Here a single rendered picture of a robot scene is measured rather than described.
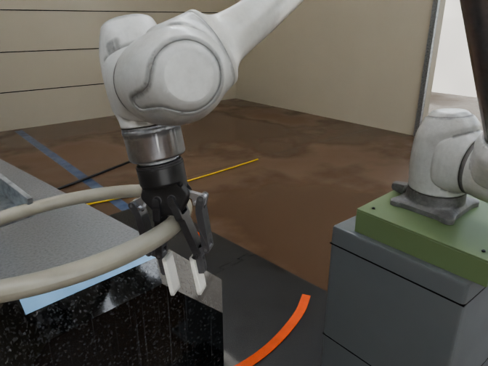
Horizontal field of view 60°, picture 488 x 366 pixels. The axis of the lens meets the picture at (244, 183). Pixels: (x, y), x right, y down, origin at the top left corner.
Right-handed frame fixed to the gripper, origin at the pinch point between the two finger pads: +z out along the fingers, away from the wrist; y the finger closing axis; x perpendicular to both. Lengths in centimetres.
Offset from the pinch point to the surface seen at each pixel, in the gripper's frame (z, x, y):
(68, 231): 3, -31, 46
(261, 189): 74, -283, 53
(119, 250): -10.5, 11.9, 3.0
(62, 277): -10.0, 18.1, 8.1
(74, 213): 1, -41, 51
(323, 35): -50, -596, 2
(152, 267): 12.5, -26.9, 21.9
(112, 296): 13.7, -15.8, 27.2
